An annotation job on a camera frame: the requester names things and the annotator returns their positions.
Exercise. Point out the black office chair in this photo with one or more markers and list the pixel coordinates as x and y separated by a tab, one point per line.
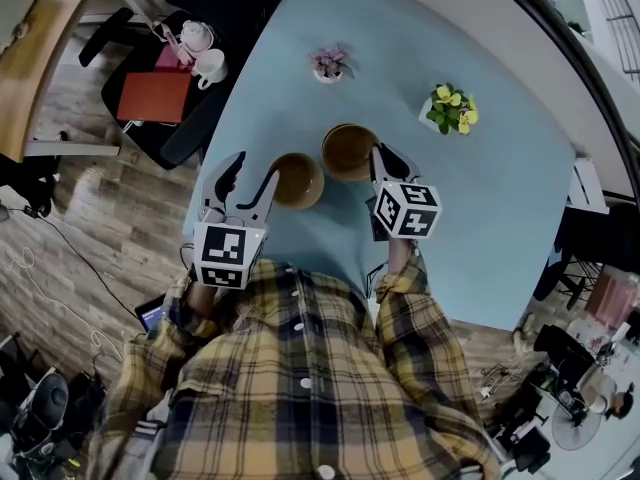
600	233
185	143

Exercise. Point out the small pink box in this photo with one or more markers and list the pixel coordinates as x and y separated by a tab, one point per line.
167	60

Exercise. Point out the white mug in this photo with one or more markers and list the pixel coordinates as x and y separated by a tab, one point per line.
211	65

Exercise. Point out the dark tablet screen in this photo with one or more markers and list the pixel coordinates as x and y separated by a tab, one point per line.
151	313

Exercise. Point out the pink flower potted plant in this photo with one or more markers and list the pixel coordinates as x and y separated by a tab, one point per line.
327	65

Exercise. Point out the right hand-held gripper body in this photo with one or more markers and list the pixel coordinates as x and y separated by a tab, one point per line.
407	208

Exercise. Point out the white teapot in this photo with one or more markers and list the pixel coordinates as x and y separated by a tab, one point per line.
196	35

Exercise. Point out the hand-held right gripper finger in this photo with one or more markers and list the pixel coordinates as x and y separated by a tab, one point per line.
377	168
402	168

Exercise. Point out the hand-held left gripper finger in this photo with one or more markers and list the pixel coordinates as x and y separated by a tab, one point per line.
264	208
212	190

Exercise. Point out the brown bowl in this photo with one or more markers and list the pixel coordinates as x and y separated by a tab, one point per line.
300	180
345	177
347	150

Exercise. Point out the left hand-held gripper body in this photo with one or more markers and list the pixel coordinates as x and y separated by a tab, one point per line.
222	248

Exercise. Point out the black bag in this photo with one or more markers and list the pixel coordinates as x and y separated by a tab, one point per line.
562	348

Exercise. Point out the yellow flower potted plant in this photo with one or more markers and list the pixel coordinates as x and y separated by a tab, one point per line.
447	110

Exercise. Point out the person's left forearm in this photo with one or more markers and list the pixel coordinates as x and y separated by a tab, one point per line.
202	298

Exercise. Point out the red notebook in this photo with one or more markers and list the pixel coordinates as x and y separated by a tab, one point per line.
152	98

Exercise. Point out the wooden desk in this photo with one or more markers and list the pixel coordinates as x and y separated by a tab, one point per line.
30	93

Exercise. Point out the black standing fan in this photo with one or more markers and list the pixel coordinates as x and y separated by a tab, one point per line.
575	425

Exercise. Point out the pink crate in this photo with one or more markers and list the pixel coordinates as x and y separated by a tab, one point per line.
615	298

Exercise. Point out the person's yellow plaid shirt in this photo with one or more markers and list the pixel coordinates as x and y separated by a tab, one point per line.
300	368

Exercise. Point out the person's right forearm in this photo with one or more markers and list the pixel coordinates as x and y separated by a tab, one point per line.
400	255

